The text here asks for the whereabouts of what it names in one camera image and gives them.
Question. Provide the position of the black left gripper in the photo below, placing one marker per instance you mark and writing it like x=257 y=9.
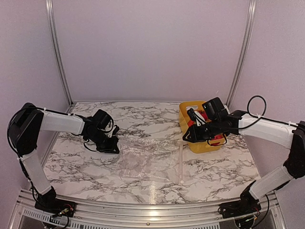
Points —
x=111 y=146

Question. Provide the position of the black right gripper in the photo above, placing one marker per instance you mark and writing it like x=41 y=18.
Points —
x=195 y=136

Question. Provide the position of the red toy tomato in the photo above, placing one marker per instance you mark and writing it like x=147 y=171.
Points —
x=202 y=115

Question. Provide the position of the clear zip top bag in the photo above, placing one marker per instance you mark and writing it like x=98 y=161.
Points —
x=157 y=160

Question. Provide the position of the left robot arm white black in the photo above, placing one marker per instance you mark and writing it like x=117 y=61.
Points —
x=23 y=132

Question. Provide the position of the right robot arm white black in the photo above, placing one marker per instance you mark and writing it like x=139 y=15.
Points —
x=277 y=147

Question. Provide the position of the red toy chili pepper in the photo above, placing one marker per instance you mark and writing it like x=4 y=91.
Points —
x=191 y=122

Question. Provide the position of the yellow plastic basket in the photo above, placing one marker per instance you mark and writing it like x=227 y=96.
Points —
x=199 y=147

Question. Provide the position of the red toy apple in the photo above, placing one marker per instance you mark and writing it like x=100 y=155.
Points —
x=217 y=137

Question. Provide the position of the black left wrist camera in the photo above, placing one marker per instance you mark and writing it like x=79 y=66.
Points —
x=103 y=121

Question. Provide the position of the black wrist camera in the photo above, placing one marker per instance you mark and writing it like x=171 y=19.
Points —
x=103 y=121
x=215 y=109

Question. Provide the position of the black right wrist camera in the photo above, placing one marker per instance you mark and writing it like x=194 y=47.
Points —
x=215 y=109

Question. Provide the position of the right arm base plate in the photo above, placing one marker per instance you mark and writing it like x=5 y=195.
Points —
x=237 y=208

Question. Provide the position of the front aluminium rail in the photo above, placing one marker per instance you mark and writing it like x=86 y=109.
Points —
x=90 y=214

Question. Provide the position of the right aluminium frame post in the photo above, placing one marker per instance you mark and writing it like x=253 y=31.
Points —
x=243 y=52

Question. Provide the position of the aluminium frame post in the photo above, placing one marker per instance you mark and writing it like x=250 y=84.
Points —
x=57 y=52
x=243 y=52

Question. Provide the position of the left aluminium frame post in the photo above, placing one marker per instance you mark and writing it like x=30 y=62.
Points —
x=57 y=52

